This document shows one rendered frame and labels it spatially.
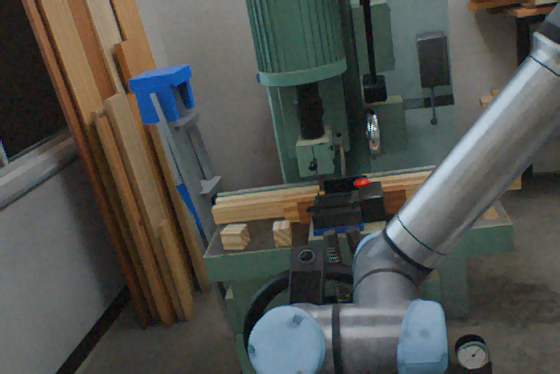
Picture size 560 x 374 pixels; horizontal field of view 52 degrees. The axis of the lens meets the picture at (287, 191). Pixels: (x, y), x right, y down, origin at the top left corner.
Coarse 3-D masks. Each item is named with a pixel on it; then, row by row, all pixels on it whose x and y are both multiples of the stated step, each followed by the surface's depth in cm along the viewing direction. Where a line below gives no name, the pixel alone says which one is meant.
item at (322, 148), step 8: (328, 128) 126; (320, 136) 121; (328, 136) 120; (296, 144) 119; (304, 144) 118; (312, 144) 117; (320, 144) 117; (328, 144) 117; (296, 152) 119; (304, 152) 118; (312, 152) 118; (320, 152) 118; (328, 152) 118; (304, 160) 119; (320, 160) 118; (328, 160) 118; (304, 168) 119; (320, 168) 119; (328, 168) 119; (304, 176) 120
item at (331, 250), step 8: (328, 232) 101; (336, 232) 101; (352, 232) 99; (328, 240) 100; (336, 240) 101; (352, 240) 100; (360, 240) 100; (328, 248) 101; (336, 248) 101; (352, 248) 100; (328, 256) 102; (336, 256) 101; (352, 256) 101; (336, 288) 103; (344, 288) 103; (336, 296) 104; (344, 296) 103
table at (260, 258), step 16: (496, 208) 114; (224, 224) 130; (240, 224) 129; (256, 224) 127; (272, 224) 126; (480, 224) 109; (496, 224) 108; (512, 224) 107; (256, 240) 119; (272, 240) 118; (304, 240) 116; (464, 240) 109; (480, 240) 109; (496, 240) 109; (512, 240) 109; (208, 256) 116; (224, 256) 116; (240, 256) 115; (256, 256) 115; (272, 256) 115; (288, 256) 114; (448, 256) 111; (464, 256) 111; (208, 272) 118; (224, 272) 117; (240, 272) 117; (256, 272) 116; (272, 272) 116; (352, 288) 105
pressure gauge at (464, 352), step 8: (464, 336) 113; (472, 336) 112; (480, 336) 113; (456, 344) 113; (464, 344) 111; (472, 344) 111; (480, 344) 110; (456, 352) 112; (464, 352) 112; (472, 352) 111; (480, 352) 111; (488, 352) 111; (464, 360) 112; (472, 360) 112; (480, 360) 112; (488, 360) 112; (472, 368) 112
